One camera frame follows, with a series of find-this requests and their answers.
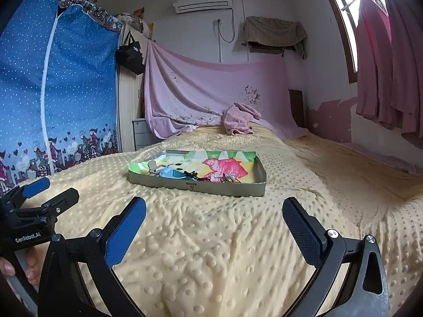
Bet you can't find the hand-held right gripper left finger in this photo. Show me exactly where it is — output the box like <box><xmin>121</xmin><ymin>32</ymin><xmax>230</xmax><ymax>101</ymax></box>
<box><xmin>36</xmin><ymin>196</ymin><xmax>148</xmax><ymax>317</ymax></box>

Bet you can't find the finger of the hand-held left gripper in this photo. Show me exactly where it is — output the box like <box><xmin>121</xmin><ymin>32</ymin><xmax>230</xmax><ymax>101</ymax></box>
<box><xmin>0</xmin><ymin>176</ymin><xmax>51</xmax><ymax>212</ymax></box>
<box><xmin>16</xmin><ymin>188</ymin><xmax>80</xmax><ymax>225</ymax></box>

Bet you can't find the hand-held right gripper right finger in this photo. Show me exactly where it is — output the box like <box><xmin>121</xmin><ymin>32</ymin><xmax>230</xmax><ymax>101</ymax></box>
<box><xmin>282</xmin><ymin>196</ymin><xmax>390</xmax><ymax>317</ymax></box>

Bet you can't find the shallow cardboard tray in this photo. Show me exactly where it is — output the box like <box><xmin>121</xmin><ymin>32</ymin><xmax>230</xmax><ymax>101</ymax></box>
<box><xmin>128</xmin><ymin>150</ymin><xmax>268</xmax><ymax>198</ymax></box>

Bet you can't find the person's left hand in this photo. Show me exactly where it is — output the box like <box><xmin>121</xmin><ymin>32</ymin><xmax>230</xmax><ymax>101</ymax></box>
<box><xmin>0</xmin><ymin>247</ymin><xmax>45</xmax><ymax>286</ymax></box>

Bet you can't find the yellow dotted blanket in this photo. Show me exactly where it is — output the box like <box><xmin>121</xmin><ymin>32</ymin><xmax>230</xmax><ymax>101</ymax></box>
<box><xmin>10</xmin><ymin>124</ymin><xmax>423</xmax><ymax>317</ymax></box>

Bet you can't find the grey drawer cabinet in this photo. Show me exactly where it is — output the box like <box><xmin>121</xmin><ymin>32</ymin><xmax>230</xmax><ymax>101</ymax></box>
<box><xmin>132</xmin><ymin>118</ymin><xmax>156</xmax><ymax>152</ymax></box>

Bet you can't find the blue dotted wardrobe cover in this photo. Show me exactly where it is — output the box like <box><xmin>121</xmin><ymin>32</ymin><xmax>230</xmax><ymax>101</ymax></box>
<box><xmin>0</xmin><ymin>0</ymin><xmax>124</xmax><ymax>195</ymax></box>

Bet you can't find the light wooden wardrobe panel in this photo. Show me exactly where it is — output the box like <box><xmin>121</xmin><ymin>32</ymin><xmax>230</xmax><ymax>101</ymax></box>
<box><xmin>116</xmin><ymin>23</ymin><xmax>149</xmax><ymax>152</ymax></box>

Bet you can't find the dark brown board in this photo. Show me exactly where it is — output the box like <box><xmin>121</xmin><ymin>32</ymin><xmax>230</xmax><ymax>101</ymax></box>
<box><xmin>288</xmin><ymin>89</ymin><xmax>306</xmax><ymax>129</ymax></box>

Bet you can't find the pink towel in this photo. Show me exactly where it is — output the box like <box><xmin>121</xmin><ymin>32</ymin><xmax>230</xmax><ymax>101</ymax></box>
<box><xmin>222</xmin><ymin>103</ymin><xmax>262</xmax><ymax>136</ymax></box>

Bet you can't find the pink hanging sheet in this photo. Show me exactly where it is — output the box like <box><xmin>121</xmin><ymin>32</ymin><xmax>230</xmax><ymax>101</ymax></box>
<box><xmin>144</xmin><ymin>41</ymin><xmax>309</xmax><ymax>140</ymax></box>

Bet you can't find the black bag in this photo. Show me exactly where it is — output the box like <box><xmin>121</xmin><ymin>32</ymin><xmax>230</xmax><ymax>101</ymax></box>
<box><xmin>115</xmin><ymin>33</ymin><xmax>146</xmax><ymax>75</ymax></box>

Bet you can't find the pink curtain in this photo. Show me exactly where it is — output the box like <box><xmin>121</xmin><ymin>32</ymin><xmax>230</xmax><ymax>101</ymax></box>
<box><xmin>322</xmin><ymin>0</ymin><xmax>423</xmax><ymax>146</ymax></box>

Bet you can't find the olive cloth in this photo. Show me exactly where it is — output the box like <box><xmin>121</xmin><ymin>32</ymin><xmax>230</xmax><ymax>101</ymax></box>
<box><xmin>241</xmin><ymin>16</ymin><xmax>308</xmax><ymax>60</ymax></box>

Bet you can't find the window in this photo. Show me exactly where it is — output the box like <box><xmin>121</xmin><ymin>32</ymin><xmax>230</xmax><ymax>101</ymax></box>
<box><xmin>325</xmin><ymin>0</ymin><xmax>390</xmax><ymax>85</ymax></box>

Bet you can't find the white air conditioner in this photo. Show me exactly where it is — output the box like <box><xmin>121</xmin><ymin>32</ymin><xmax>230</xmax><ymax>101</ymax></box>
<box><xmin>172</xmin><ymin>0</ymin><xmax>233</xmax><ymax>14</ymax></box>

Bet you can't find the wooden wall shelf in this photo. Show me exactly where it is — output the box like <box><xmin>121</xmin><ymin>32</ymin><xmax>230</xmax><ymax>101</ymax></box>
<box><xmin>248</xmin><ymin>41</ymin><xmax>286</xmax><ymax>55</ymax></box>

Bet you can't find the air conditioner cable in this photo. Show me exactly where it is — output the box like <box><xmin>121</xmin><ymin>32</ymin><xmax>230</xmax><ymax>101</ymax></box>
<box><xmin>216</xmin><ymin>7</ymin><xmax>236</xmax><ymax>63</ymax></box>

